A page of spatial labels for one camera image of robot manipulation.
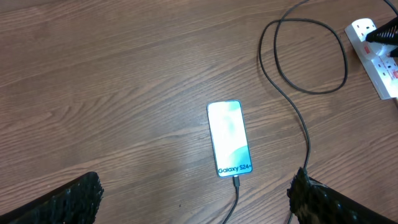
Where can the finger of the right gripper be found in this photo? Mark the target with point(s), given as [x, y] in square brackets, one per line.
[386, 34]

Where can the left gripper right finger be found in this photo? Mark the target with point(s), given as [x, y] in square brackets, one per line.
[312, 202]

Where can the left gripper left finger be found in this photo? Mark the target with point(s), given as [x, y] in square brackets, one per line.
[77, 201]

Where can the blue Galaxy smartphone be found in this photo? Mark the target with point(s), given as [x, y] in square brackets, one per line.
[229, 139]

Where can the white charger plug adapter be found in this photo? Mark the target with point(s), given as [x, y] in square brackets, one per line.
[374, 49]

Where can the white power strip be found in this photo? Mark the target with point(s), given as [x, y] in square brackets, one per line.
[382, 71]

